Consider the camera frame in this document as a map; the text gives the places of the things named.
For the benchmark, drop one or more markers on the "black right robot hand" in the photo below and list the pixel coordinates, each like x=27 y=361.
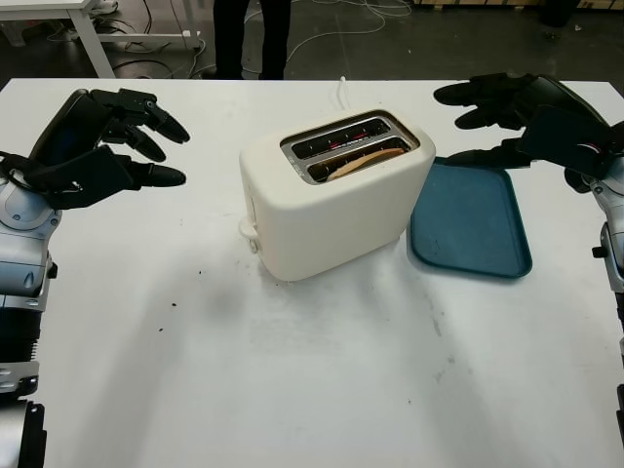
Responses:
x=560 y=95

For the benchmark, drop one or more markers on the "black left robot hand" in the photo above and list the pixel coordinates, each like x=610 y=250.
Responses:
x=73 y=127

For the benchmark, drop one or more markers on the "toast slice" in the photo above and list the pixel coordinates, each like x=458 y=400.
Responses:
x=361 y=163

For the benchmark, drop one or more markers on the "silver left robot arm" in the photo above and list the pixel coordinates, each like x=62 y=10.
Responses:
x=24 y=234

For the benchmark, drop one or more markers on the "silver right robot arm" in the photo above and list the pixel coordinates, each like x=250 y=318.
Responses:
x=613 y=205

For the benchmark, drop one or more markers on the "person in black trousers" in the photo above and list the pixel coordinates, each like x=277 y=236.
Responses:
x=248 y=39

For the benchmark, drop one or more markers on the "cream two-slot toaster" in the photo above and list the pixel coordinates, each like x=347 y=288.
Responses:
x=317 y=219

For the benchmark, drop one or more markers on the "wooden pallet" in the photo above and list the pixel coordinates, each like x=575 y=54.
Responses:
x=478 y=3

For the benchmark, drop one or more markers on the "white sneaker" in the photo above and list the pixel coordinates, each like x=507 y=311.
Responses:
x=105 y=6

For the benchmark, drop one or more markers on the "blue plastic tray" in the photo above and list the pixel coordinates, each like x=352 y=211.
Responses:
x=463 y=219

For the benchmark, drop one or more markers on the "white desk frame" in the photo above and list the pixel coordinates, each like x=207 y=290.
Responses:
x=90 y=44

